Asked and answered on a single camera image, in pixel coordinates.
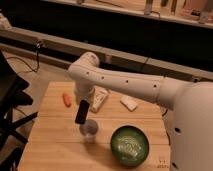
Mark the black chair frame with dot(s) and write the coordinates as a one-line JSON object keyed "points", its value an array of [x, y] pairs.
{"points": [[12, 95]]}

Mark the green ribbed bowl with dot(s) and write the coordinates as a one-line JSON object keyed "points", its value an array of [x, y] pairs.
{"points": [[129, 146]]}

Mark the small orange carrot toy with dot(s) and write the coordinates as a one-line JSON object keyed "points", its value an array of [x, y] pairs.
{"points": [[66, 100]]}

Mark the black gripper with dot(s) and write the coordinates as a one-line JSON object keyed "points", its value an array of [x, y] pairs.
{"points": [[82, 112]]}

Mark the grey ceramic cup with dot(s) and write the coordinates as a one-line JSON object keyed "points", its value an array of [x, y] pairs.
{"points": [[89, 130]]}

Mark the white eraser block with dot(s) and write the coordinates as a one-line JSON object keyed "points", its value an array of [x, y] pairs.
{"points": [[129, 103]]}

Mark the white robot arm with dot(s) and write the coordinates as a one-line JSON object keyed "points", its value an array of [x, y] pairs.
{"points": [[191, 104]]}

